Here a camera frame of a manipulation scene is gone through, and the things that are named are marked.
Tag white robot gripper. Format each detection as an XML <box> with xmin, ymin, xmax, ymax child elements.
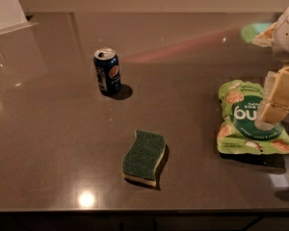
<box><xmin>252</xmin><ymin>7</ymin><xmax>289</xmax><ymax>130</ymax></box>

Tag green and yellow sponge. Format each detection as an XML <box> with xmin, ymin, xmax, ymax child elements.
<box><xmin>122</xmin><ymin>130</ymin><xmax>166</xmax><ymax>188</ymax></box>

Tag green rice chips bag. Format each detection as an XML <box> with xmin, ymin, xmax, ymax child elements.
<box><xmin>217</xmin><ymin>80</ymin><xmax>289</xmax><ymax>155</ymax></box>

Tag blue Pepsi soda can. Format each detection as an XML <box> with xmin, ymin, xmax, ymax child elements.
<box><xmin>93</xmin><ymin>47</ymin><xmax>121</xmax><ymax>95</ymax></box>

